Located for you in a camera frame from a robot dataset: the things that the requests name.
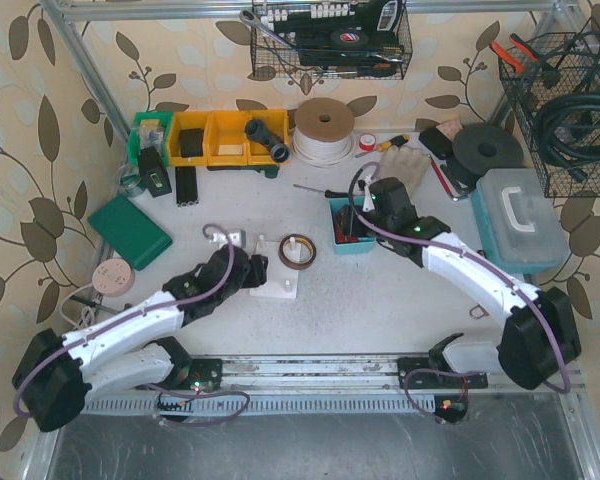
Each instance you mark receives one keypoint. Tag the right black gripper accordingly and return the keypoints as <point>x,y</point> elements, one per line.
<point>362,220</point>

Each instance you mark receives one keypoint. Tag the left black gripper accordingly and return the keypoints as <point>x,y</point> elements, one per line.
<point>255,269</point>

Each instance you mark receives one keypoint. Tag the brown tape roll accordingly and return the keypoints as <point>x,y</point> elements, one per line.
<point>297,252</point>

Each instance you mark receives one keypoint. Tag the beige work glove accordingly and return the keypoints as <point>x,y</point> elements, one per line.
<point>407,164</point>

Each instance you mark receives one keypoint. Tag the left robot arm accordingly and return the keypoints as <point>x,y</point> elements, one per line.
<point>59,375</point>

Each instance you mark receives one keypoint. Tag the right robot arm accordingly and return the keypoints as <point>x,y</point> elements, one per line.
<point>537,336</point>

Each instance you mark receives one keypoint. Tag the teal spring tray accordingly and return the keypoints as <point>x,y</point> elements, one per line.
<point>352,245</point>

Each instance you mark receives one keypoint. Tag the long black screwdriver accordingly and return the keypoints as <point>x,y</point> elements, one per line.
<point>330,194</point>

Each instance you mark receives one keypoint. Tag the yellow black screwdriver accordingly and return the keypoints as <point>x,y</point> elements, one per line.
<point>397,141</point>

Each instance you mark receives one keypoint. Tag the red white tape roll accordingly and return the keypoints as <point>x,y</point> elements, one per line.
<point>367,142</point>

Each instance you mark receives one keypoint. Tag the black box with sponge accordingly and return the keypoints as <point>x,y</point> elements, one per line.
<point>439,139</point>

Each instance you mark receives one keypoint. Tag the clear teal toolbox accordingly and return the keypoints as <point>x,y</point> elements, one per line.
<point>518,226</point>

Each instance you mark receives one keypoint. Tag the green notebook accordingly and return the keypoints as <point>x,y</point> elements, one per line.
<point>132,234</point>

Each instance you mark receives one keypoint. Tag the black meter device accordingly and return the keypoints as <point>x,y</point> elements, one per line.
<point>153,172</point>

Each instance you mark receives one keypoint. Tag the yellow bin middle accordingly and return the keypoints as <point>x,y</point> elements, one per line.
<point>225,142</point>

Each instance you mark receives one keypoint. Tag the yellow bin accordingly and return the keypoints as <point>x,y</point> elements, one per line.
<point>181,121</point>
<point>225,142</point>
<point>278,122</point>

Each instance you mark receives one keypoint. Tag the black pipe fitting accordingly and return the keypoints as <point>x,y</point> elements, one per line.
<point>257,131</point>

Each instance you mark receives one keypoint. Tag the black box in bin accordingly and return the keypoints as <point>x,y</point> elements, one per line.
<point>191,142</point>

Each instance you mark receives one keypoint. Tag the yellow bin right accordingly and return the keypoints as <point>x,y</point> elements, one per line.
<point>278,122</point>

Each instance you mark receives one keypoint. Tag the glass jar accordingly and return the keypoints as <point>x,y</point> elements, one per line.
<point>130,183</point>

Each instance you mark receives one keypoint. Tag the yellow bin left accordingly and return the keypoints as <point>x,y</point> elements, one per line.
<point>181,121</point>

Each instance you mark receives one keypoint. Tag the green bin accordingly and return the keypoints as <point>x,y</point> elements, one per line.
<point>149,129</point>

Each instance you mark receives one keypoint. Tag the black tape roll in basket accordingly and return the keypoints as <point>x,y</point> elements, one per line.
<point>348,39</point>

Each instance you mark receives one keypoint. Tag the orange pliers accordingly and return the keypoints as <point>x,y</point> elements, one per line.
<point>519,46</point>

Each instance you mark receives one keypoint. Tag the silver wrench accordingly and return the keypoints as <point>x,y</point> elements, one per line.
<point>251,20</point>

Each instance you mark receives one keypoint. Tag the white peg base plate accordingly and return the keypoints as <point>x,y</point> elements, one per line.
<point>282,281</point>

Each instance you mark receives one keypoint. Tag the red handled hex key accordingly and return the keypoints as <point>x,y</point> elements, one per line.
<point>454,189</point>

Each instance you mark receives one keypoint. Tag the white cable spool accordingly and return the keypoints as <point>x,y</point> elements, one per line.
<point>323,135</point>

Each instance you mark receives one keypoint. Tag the black rail block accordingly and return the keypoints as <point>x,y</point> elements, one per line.
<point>186,186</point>

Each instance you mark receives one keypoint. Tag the wire basket top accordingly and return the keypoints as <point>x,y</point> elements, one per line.
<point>314,41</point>

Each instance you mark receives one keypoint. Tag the wire basket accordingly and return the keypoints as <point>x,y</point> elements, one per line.
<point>556,102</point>
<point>314,41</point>

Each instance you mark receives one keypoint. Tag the wire basket right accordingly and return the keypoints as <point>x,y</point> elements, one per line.
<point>556,102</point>

